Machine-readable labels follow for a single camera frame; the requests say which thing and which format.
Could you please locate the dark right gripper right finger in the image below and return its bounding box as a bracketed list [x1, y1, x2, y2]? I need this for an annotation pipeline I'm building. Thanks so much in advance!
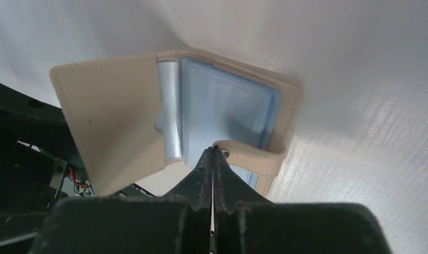
[213, 146, 391, 253]

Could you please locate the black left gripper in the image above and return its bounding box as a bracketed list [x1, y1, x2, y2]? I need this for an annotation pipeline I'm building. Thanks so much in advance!
[0, 77, 151, 254]

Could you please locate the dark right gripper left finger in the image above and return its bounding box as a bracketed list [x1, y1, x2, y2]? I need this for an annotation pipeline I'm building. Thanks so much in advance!
[30, 148, 213, 253]

